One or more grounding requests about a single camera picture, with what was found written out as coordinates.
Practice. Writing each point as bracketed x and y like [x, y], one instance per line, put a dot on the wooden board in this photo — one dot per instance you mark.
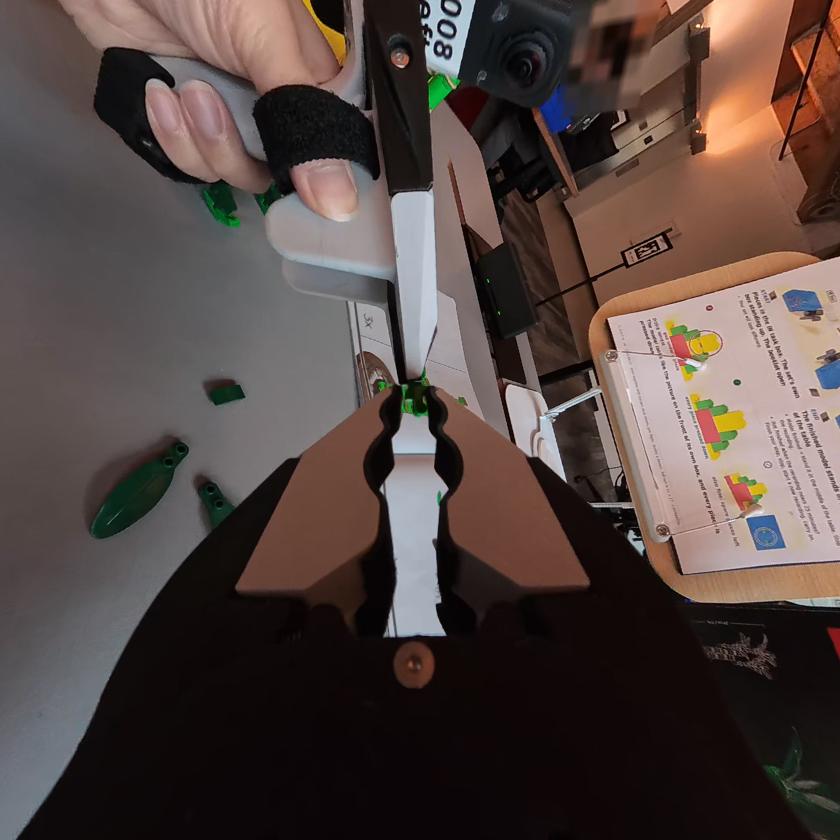
[598, 328]

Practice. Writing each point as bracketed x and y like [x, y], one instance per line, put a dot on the green lego leaf assembly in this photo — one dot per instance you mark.
[220, 205]
[268, 197]

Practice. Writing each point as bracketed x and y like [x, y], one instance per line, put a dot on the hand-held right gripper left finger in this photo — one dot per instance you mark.
[315, 525]

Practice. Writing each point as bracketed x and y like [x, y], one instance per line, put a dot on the small dark green lego leaf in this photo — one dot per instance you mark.
[215, 502]

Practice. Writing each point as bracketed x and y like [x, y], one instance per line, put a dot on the large dark green lego leaf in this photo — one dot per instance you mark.
[131, 499]

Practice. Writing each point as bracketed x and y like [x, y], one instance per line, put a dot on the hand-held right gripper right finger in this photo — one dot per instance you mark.
[512, 525]

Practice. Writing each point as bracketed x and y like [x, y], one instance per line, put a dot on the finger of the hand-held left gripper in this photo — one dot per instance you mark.
[415, 275]

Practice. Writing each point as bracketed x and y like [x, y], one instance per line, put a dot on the black lego set box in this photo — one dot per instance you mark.
[774, 722]

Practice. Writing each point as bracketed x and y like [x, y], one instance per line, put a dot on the black charger box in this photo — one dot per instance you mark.
[505, 289]

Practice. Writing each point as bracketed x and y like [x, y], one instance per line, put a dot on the printed marker tag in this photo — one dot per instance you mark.
[648, 249]

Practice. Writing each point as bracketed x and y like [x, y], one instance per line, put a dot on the person's left hand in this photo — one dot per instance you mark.
[216, 39]

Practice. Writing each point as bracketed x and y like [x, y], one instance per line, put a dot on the white tablet stand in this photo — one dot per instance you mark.
[525, 413]

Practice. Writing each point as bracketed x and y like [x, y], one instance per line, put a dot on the lego instruction booklet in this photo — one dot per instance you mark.
[374, 328]

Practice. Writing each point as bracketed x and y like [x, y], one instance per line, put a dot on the small bright green lego piece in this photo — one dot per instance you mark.
[412, 397]

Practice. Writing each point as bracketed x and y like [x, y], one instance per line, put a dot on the small dark green lego brick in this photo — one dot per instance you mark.
[228, 393]

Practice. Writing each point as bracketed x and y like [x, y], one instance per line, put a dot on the printed instruction sheet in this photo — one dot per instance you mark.
[754, 426]

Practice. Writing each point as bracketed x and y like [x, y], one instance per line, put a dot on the wooden shelf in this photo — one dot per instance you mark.
[814, 98]

